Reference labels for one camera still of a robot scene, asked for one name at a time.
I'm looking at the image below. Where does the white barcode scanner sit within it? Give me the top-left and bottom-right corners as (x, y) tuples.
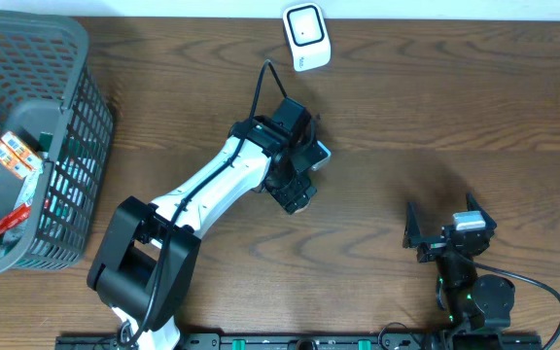
(283, 2), (332, 72)

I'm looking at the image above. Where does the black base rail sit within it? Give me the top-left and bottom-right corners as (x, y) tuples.
(54, 332), (543, 350)

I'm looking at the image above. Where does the green lid white jar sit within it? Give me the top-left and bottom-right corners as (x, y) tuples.
(293, 205), (309, 214)

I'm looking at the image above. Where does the orange juice box pair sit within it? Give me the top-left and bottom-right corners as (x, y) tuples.
(0, 131), (43, 180)

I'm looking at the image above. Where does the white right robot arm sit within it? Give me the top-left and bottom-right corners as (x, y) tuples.
(402, 193), (515, 333)

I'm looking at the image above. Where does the red snack packet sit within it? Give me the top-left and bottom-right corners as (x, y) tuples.
(0, 203), (31, 236)

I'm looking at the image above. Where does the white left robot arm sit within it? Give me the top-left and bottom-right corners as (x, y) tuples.
(87, 97), (318, 349)

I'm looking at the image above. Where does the grey plastic mesh basket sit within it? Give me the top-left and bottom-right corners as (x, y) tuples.
(0, 11), (115, 273)

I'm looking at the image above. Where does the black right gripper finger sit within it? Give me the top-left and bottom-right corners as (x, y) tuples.
(402, 202), (422, 249)
(466, 192), (497, 228)

